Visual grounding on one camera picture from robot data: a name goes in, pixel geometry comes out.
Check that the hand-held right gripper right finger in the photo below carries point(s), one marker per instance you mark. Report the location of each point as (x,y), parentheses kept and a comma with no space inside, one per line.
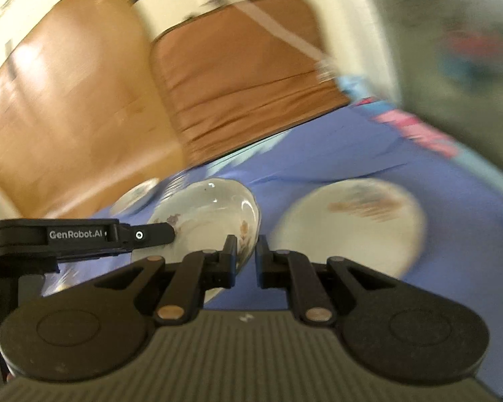
(261,253)

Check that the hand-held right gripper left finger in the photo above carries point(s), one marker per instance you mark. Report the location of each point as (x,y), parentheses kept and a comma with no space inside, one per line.
(230,251)

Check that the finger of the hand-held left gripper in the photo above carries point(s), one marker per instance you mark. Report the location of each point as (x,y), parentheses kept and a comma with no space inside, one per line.
(151,234)

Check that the floral white bowl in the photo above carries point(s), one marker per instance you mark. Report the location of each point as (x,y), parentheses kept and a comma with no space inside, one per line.
(209,209)

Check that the small floral white plate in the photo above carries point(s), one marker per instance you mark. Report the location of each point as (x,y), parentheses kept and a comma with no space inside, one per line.
(135,197)

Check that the blue printed blanket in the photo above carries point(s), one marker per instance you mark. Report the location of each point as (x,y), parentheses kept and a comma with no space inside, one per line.
(318,155)

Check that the dark brown sofa cushion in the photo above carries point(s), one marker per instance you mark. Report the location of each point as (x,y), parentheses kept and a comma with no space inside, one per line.
(243,79)

